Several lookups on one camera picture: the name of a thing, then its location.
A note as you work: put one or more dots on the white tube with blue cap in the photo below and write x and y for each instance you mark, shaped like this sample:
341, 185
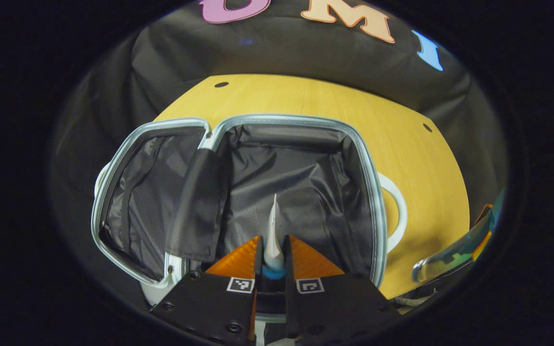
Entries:
273, 240

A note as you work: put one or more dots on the light blue suitcase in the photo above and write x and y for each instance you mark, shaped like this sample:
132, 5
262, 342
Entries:
306, 182

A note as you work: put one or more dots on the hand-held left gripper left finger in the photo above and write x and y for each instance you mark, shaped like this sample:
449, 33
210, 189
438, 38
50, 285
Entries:
259, 264

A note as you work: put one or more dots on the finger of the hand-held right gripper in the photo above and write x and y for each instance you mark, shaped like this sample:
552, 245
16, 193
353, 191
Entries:
482, 246

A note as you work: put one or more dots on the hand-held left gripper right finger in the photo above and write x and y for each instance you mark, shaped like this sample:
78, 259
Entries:
288, 264

